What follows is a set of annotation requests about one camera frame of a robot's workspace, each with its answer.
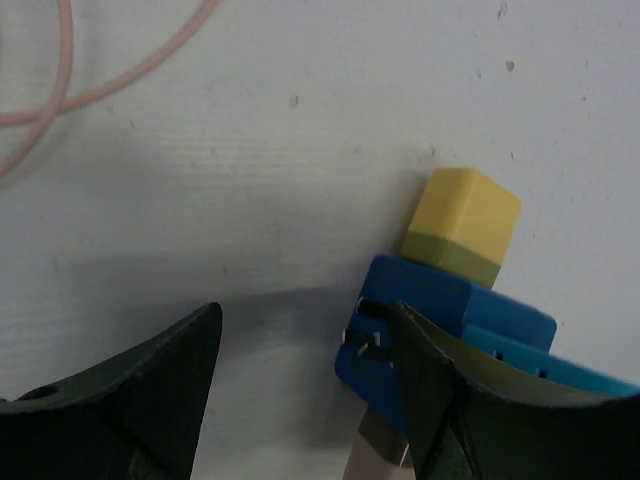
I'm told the dark blue cube socket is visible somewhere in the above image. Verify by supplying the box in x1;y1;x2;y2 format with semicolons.
335;255;557;435

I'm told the pink brown plug adapter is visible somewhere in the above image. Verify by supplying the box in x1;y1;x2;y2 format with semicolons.
342;407;416;480

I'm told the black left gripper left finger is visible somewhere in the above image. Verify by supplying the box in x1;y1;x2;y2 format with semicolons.
1;303;222;479

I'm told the yellow olive plug adapter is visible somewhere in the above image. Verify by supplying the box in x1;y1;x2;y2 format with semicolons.
400;168;521;288

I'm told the thin orange cable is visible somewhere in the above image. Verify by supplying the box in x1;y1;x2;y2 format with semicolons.
0;0;221;186

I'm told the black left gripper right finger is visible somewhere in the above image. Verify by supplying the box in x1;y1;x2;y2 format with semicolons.
389;303;639;479

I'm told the bright blue plug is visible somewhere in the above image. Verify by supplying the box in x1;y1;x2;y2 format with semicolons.
462;325;639;397

